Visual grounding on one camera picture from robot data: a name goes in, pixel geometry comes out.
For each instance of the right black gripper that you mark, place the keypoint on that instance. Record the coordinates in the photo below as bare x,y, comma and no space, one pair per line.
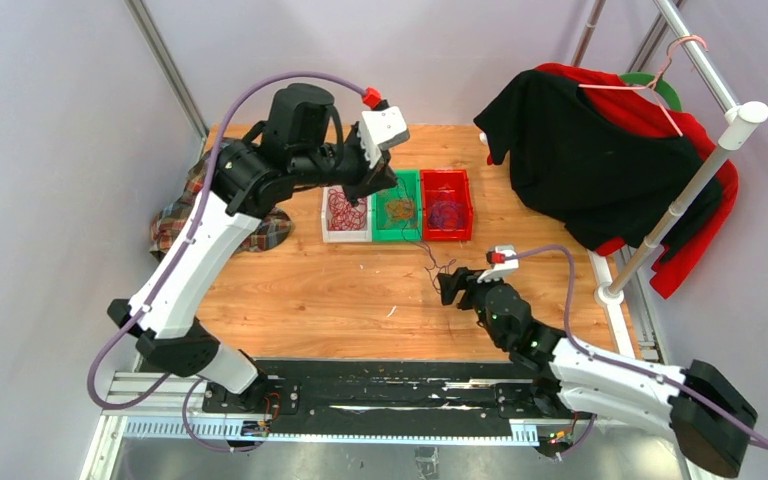
462,279

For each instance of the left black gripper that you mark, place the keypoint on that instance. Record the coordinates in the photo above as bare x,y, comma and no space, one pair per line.
371,181

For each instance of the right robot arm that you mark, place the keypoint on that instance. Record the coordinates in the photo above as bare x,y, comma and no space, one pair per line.
696,407

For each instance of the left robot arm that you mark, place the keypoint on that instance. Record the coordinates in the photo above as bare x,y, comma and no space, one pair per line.
282,155

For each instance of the white plastic bin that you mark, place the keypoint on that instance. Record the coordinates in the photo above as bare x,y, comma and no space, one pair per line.
343,223

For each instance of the green plastic bin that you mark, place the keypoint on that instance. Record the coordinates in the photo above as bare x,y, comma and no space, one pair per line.
397,212

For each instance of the red plastic bin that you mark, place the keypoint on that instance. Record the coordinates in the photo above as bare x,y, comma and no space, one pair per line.
447,205

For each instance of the plaid flannel shirt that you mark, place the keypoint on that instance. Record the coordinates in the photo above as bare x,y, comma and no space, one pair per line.
170,221

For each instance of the black shirt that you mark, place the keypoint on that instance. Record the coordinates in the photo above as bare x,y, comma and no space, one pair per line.
605,163

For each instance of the green hanger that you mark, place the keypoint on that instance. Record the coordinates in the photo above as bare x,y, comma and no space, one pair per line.
667,93

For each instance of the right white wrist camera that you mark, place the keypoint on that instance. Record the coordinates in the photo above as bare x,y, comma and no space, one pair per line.
502,262

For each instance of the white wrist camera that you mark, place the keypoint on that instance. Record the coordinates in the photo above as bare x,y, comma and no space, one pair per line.
502,262
379,131

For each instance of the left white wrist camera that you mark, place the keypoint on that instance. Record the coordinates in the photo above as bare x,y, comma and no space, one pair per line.
379,131

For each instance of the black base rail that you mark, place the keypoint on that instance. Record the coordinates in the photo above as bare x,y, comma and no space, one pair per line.
398,398

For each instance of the pink wire hanger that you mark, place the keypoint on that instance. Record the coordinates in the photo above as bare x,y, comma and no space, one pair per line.
658,76

